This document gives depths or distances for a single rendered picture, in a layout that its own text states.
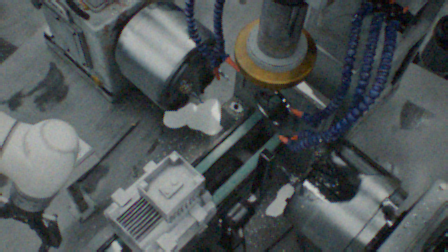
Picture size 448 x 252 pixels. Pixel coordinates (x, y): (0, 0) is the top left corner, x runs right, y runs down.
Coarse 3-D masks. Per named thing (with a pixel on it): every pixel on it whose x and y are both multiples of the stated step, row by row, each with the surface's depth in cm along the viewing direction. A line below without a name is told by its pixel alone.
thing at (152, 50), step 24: (144, 24) 144; (168, 24) 143; (120, 48) 148; (144, 48) 143; (168, 48) 141; (192, 48) 140; (144, 72) 144; (168, 72) 140; (192, 72) 147; (168, 96) 145; (192, 96) 158
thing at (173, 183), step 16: (176, 160) 128; (160, 176) 128; (176, 176) 128; (192, 176) 129; (144, 192) 123; (160, 192) 126; (176, 192) 127; (192, 192) 125; (160, 208) 121; (176, 208) 123
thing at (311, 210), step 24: (336, 144) 131; (336, 168) 126; (360, 168) 127; (384, 168) 132; (312, 192) 126; (336, 192) 124; (360, 192) 123; (384, 192) 124; (288, 216) 133; (312, 216) 127; (336, 216) 124; (360, 216) 122; (384, 216) 122; (312, 240) 132; (336, 240) 125; (360, 240) 123
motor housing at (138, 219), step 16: (144, 176) 133; (128, 192) 131; (128, 208) 126; (144, 208) 125; (208, 208) 132; (112, 224) 135; (128, 224) 124; (144, 224) 124; (160, 224) 126; (176, 224) 128; (192, 224) 128; (128, 240) 138; (144, 240) 124; (176, 240) 127
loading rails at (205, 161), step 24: (240, 120) 158; (216, 144) 154; (240, 144) 160; (264, 144) 156; (216, 168) 157; (240, 168) 152; (216, 192) 148; (240, 192) 153; (216, 216) 149; (120, 240) 141; (192, 240) 146
